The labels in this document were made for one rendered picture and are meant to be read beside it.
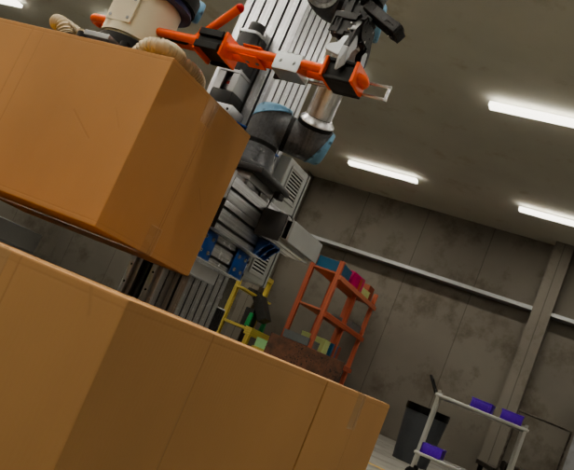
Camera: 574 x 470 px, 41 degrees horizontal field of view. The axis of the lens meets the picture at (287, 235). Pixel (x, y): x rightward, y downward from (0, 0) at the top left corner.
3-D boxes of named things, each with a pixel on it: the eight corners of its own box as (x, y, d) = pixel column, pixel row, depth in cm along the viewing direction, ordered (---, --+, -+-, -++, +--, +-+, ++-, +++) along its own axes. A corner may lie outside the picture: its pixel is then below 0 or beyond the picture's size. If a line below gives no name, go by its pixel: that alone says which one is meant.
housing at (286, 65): (269, 66, 174) (277, 48, 175) (280, 80, 180) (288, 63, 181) (295, 72, 171) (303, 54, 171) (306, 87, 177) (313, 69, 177)
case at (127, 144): (-87, 157, 184) (-13, 14, 190) (24, 212, 219) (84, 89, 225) (94, 227, 157) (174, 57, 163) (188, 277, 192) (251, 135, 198)
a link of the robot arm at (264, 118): (241, 141, 246) (258, 103, 248) (280, 157, 247) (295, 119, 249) (242, 131, 235) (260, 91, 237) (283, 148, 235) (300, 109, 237)
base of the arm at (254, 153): (238, 174, 249) (250, 147, 251) (277, 186, 243) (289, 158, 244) (217, 157, 236) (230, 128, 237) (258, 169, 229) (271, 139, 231)
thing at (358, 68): (317, 74, 167) (326, 54, 168) (328, 89, 174) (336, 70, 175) (351, 81, 164) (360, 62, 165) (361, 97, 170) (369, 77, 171)
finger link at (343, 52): (317, 65, 168) (335, 40, 173) (340, 71, 166) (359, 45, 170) (314, 54, 166) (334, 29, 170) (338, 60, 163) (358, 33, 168)
